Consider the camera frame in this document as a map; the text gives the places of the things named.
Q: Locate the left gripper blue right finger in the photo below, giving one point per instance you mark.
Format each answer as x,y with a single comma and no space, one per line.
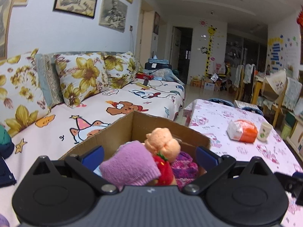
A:
215,167

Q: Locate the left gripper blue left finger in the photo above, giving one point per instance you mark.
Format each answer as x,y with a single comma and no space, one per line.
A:
83,166

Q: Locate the purple pink knitted ball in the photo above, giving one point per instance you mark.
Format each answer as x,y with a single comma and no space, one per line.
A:
185,170

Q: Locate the lilac knitted cloth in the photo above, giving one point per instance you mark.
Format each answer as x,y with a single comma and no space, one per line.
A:
131,165

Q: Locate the orange knitted cloth bundle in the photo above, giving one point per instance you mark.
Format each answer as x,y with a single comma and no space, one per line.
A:
161,142

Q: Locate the cartoon print sofa cover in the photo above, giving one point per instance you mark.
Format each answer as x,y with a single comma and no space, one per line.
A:
65,127

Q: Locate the orange white snack bag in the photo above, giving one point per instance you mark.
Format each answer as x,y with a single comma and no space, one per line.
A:
242,131

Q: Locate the cream tv cabinet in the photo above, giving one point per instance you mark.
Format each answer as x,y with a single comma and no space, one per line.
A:
295,139

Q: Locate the pink bear tablecloth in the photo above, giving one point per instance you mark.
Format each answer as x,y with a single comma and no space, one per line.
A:
252,178

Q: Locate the red strawberry plush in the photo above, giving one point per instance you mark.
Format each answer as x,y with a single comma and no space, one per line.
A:
166,177

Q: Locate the green waste bin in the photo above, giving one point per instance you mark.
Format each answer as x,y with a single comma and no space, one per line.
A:
286,131

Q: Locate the white paper cup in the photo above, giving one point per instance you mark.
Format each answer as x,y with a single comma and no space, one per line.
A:
264,131

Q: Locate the cardboard box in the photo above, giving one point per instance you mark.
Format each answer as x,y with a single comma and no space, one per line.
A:
135,126

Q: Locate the green fuzzy cloth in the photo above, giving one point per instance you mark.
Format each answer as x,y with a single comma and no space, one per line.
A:
6,144

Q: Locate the wooden dining chair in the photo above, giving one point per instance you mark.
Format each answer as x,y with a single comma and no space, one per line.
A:
280,90

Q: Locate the yellow flower cushion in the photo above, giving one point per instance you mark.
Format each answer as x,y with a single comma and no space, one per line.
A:
22,100
121,69
81,76

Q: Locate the grey blue bolster cushion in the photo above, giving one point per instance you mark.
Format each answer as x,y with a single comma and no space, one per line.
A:
48,79

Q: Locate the red box on sofa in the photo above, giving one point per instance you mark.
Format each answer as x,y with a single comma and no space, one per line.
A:
144,76

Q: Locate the grey portrait poster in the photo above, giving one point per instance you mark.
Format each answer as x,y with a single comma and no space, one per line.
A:
113,15

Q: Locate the red chinese knot decoration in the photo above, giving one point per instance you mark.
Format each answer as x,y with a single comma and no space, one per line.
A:
300,19

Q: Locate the giraffe height wall sticker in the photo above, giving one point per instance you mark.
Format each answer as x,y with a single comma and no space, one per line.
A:
211,31

